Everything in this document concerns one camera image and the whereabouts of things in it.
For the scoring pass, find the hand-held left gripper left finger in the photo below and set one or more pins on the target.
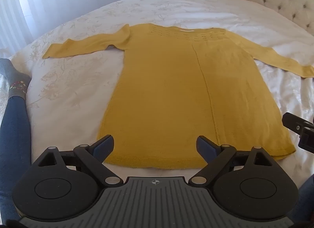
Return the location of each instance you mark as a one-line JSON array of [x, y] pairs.
[[104, 147]]

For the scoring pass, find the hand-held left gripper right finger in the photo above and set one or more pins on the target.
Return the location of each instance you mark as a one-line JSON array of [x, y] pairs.
[[205, 148]]

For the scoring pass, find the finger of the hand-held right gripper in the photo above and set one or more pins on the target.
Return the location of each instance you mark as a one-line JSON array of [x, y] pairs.
[[295, 124]]

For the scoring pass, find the yellow knit sweater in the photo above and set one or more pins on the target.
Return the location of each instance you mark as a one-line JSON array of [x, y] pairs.
[[176, 95]]

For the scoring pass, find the white floral bedspread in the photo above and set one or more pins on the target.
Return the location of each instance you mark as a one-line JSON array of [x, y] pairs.
[[73, 88]]

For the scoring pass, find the person's leg in blue jeans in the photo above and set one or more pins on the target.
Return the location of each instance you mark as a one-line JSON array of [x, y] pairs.
[[14, 139]]

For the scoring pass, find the grey patterned sock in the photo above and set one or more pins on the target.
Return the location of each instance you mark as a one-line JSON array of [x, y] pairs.
[[13, 78]]

